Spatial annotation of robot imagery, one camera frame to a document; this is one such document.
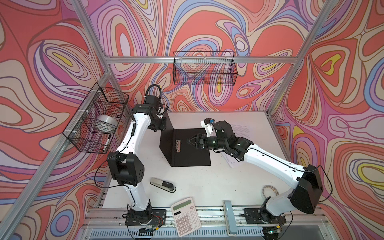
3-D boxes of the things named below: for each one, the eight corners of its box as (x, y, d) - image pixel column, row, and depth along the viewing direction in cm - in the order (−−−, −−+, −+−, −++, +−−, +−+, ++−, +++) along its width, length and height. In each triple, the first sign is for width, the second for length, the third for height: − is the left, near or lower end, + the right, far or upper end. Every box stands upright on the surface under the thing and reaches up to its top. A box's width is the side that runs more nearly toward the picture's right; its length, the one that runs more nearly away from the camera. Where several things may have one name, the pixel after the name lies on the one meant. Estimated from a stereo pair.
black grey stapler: (150, 184, 86) (148, 181, 82) (153, 178, 88) (151, 175, 85) (174, 194, 83) (173, 191, 79) (177, 187, 85) (176, 185, 81)
